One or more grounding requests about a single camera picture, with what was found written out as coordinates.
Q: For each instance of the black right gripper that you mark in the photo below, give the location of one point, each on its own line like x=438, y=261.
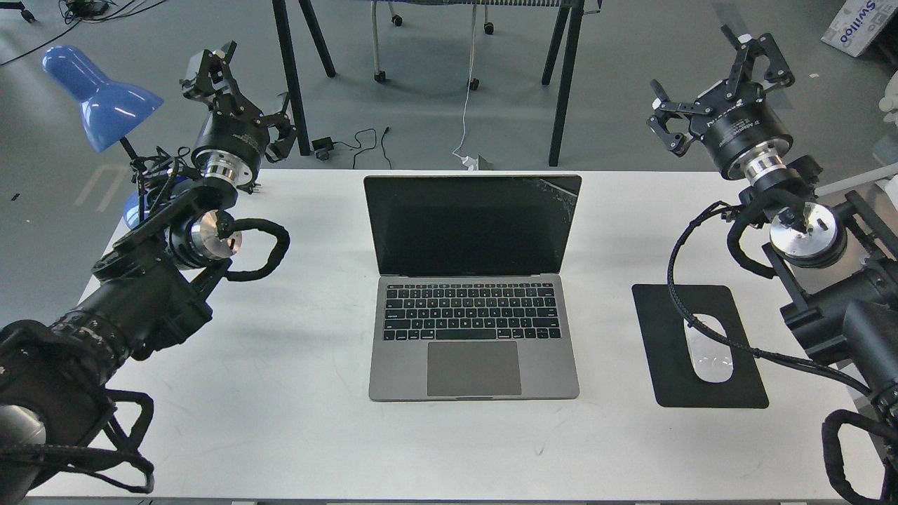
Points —
x=732, y=117

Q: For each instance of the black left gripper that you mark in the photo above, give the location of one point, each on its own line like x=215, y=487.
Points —
x=231, y=123

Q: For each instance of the grey laptop computer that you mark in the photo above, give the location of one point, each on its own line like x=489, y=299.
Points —
x=470, y=303

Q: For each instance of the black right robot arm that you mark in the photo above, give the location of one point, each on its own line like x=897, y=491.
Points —
x=837, y=262

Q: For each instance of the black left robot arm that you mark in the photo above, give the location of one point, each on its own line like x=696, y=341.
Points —
x=58, y=414

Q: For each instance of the blue desk lamp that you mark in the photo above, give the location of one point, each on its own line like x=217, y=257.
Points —
x=109, y=109

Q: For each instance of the cardboard box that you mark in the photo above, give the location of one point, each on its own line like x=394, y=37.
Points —
x=857, y=24

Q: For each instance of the white office chair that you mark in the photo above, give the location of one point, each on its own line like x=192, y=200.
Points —
x=884, y=152

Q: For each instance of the white computer mouse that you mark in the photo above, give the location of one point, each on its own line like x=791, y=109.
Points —
x=711, y=360

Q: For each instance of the black mouse pad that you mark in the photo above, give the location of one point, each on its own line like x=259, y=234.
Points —
x=674, y=382

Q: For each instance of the black table frame legs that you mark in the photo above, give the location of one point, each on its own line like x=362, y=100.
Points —
x=437, y=48

